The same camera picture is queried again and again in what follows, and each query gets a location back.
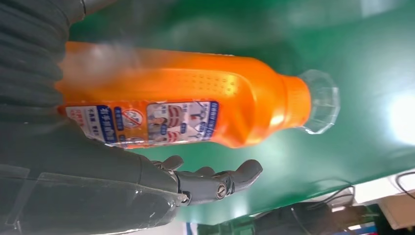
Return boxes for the white table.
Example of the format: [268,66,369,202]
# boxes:
[351,170,415,206]

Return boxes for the cardboard box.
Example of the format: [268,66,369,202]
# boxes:
[377,193,415,231]

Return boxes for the black case cable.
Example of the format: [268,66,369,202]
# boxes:
[304,184,356,212]

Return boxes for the black tablet cable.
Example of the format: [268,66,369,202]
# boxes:
[394,171,415,200]

